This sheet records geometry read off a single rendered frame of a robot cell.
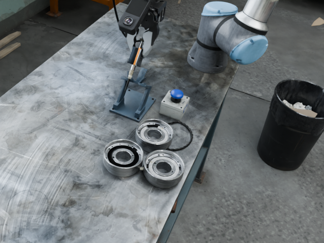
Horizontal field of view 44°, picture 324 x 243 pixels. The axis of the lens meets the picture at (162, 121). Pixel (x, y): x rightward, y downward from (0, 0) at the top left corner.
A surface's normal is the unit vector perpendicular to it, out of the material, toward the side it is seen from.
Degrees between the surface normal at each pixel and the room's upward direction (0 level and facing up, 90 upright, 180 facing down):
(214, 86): 0
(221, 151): 0
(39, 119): 0
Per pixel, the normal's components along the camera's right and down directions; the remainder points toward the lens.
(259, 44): 0.44, 0.72
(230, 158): 0.15, -0.75
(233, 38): -0.69, 0.04
